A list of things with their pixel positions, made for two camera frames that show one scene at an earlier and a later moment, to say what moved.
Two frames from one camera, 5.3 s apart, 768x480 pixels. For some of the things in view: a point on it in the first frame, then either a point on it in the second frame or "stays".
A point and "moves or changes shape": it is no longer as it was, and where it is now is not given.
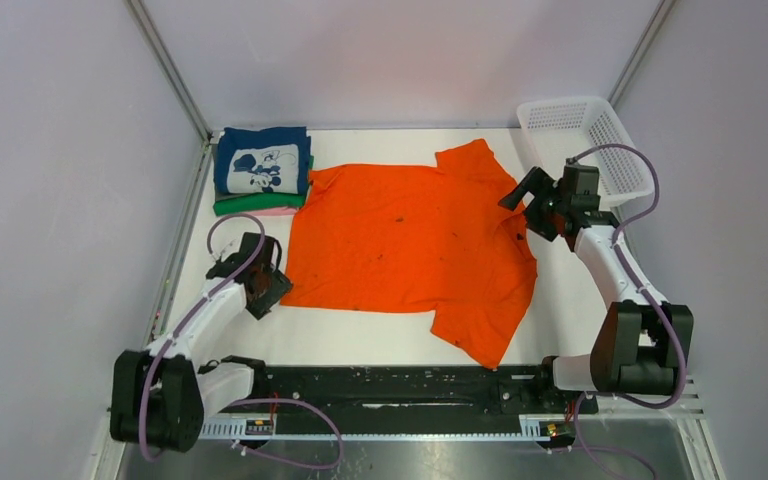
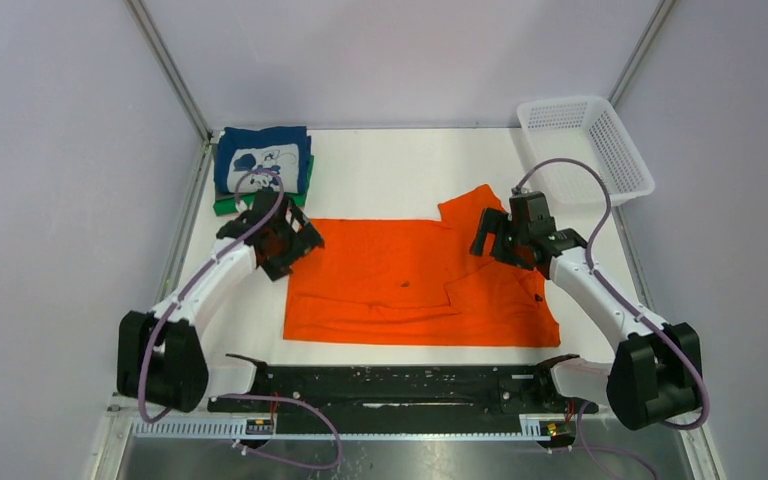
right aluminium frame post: [661, 13] stays
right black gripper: [540, 184] → [492, 221]
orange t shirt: [414, 238] moves or changes shape
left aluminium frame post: [152, 34] stays
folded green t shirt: [247, 202] stays
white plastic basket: [586, 131] stays
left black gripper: [279, 286] → [304, 240]
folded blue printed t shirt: [262, 161] stays
